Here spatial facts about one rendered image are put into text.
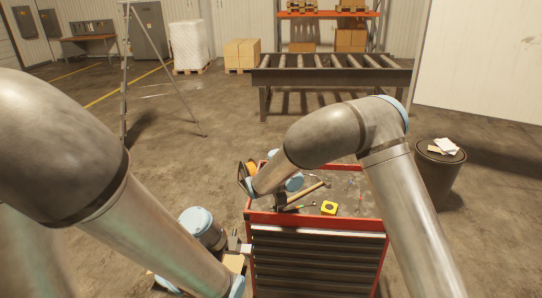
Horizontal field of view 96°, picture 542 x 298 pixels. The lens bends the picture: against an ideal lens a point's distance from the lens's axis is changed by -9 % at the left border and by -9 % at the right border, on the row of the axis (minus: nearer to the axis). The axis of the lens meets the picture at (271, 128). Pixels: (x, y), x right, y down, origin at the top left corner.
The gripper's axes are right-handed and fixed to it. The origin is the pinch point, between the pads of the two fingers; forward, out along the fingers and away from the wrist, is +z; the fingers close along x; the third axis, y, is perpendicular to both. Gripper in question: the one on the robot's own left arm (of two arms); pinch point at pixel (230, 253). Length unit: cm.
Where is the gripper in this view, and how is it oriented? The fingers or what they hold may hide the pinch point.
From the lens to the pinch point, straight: 108.4
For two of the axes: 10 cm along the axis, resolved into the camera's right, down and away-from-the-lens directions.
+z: 2.0, 6.3, 7.5
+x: -9.8, 0.5, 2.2
